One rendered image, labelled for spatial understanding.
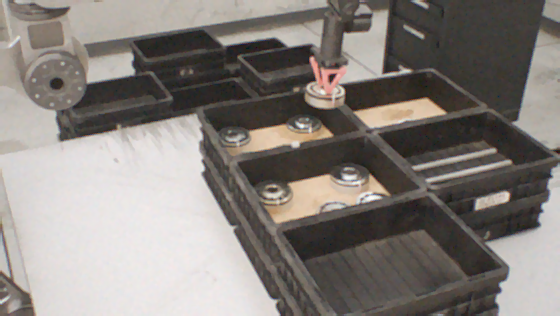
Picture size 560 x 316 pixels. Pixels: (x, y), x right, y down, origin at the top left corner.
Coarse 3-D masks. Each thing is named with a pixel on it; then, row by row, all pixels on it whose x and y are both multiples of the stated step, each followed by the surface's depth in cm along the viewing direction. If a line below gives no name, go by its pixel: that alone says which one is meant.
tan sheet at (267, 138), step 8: (264, 128) 200; (272, 128) 200; (280, 128) 200; (256, 136) 196; (264, 136) 196; (272, 136) 196; (280, 136) 196; (288, 136) 196; (320, 136) 196; (328, 136) 196; (256, 144) 192; (264, 144) 192; (272, 144) 192
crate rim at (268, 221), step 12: (312, 144) 173; (324, 144) 173; (252, 156) 167; (264, 156) 168; (240, 180) 159; (252, 192) 154; (408, 192) 154; (420, 192) 155; (252, 204) 153; (360, 204) 150; (372, 204) 150; (264, 216) 146; (312, 216) 146; (324, 216) 146; (276, 228) 143
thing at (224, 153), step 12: (264, 96) 196; (276, 96) 196; (204, 108) 189; (216, 108) 190; (204, 120) 183; (360, 132) 178; (216, 144) 174; (300, 144) 173; (228, 156) 167; (240, 156) 167
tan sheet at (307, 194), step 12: (312, 180) 176; (324, 180) 176; (372, 180) 177; (300, 192) 171; (312, 192) 171; (324, 192) 172; (336, 192) 172; (384, 192) 172; (300, 204) 167; (312, 204) 167; (276, 216) 162; (288, 216) 163; (300, 216) 163
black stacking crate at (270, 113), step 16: (288, 96) 198; (304, 96) 200; (208, 112) 190; (224, 112) 192; (240, 112) 194; (256, 112) 196; (272, 112) 198; (288, 112) 201; (304, 112) 203; (320, 112) 203; (336, 112) 192; (256, 128) 199; (336, 128) 194; (352, 128) 184; (208, 144) 185; (224, 176) 177
